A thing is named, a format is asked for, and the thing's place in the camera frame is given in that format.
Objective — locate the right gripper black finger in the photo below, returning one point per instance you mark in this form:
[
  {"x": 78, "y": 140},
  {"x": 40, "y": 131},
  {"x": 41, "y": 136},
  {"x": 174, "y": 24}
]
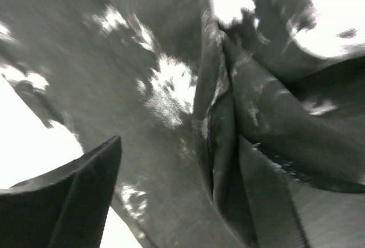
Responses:
[{"x": 66, "y": 207}]

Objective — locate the black white splattered trousers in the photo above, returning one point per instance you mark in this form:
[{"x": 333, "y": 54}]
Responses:
[{"x": 241, "y": 121}]

